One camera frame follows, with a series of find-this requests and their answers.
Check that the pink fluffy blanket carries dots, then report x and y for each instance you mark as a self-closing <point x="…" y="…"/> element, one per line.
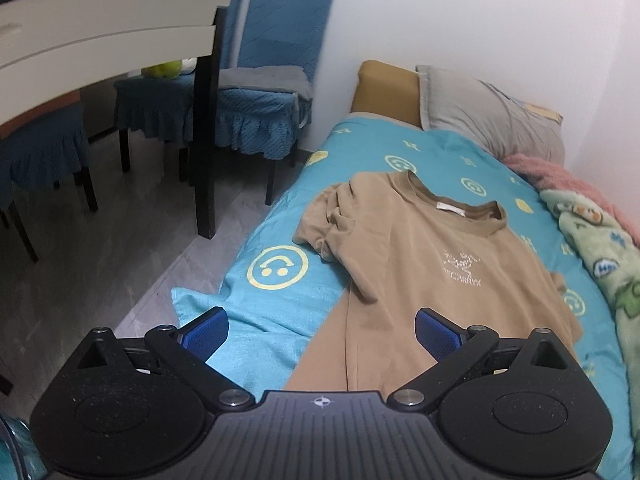
<point x="575" y="180"/>

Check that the white small object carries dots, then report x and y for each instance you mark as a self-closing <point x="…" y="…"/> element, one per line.
<point x="188" y="64"/>

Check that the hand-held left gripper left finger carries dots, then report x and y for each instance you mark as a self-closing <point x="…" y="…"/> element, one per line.
<point x="207" y="334"/>

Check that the blue smiley print bed sheet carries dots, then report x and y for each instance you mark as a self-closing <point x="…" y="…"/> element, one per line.
<point x="280" y="305"/>

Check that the tan t-shirt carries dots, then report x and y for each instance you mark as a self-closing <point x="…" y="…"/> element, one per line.
<point x="425" y="265"/>

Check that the tan headboard cushion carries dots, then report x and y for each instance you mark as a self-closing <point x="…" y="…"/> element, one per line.
<point x="385" y="92"/>

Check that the white dining table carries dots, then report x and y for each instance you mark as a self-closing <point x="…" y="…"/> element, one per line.
<point x="100" y="35"/>

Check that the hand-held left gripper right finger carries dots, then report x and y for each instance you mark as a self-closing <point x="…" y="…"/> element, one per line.
<point x="434" y="336"/>

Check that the green cartoon print blanket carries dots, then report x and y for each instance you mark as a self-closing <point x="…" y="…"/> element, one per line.
<point x="607" y="255"/>

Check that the green round fruit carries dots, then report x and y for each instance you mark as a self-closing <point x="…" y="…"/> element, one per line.
<point x="162" y="68"/>

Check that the grey folded cloth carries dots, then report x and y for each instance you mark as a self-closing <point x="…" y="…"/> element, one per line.
<point x="262" y="80"/>

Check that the grey pillow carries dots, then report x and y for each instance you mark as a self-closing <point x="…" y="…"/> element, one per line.
<point x="487" y="112"/>

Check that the blue covered chair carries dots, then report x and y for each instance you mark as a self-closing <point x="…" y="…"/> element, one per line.
<point x="270" y="75"/>
<point x="37" y="145"/>
<point x="150" y="92"/>

